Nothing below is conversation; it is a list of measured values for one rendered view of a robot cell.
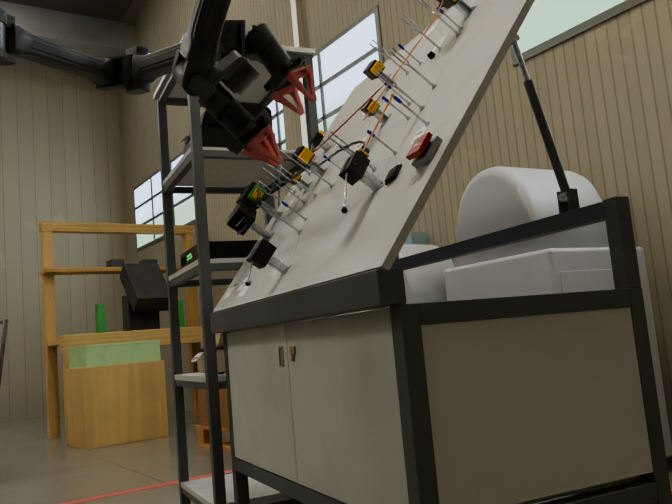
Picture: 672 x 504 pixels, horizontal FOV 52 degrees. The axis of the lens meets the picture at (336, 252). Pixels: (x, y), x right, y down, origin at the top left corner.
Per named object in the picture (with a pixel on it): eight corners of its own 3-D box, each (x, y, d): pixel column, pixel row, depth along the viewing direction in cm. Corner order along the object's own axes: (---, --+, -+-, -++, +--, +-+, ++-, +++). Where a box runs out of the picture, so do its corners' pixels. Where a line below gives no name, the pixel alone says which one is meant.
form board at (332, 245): (216, 315, 229) (212, 312, 228) (357, 90, 264) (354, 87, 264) (389, 271, 123) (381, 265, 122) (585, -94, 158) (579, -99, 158)
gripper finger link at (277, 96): (308, 115, 157) (285, 80, 157) (324, 98, 151) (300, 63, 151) (287, 124, 152) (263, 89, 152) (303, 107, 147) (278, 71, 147)
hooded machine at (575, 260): (682, 469, 321) (636, 153, 340) (589, 499, 283) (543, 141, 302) (550, 454, 385) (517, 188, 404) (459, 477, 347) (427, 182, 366)
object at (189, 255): (201, 259, 240) (200, 240, 240) (179, 272, 271) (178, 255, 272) (289, 256, 254) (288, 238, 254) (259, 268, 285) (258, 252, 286)
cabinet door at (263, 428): (296, 483, 171) (284, 324, 176) (234, 457, 220) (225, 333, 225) (304, 482, 172) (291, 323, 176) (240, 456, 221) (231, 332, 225)
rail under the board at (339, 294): (380, 305, 121) (376, 268, 122) (210, 333, 227) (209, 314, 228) (407, 303, 123) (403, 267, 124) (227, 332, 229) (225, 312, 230)
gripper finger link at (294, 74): (314, 108, 155) (290, 74, 155) (330, 91, 149) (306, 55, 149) (293, 118, 150) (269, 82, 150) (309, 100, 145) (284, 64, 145)
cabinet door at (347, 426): (407, 532, 121) (385, 308, 126) (294, 484, 170) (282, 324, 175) (420, 529, 122) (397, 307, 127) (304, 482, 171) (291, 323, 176)
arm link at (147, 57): (119, 92, 176) (119, 49, 176) (139, 96, 180) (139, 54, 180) (226, 60, 147) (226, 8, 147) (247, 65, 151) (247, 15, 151)
